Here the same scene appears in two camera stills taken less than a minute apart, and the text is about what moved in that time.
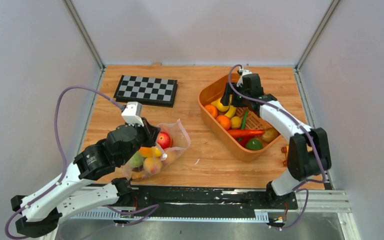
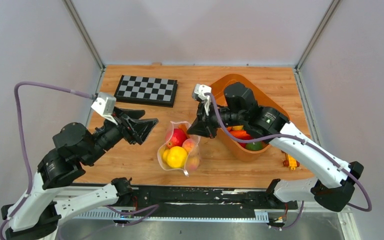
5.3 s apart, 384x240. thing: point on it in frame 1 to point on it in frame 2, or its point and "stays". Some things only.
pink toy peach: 172,157 to 188,144
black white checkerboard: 147,91 stays
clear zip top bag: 171,139 to 180,151
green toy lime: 254,144 stays
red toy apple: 164,140 to 178,136
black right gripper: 226,99 to 202,125
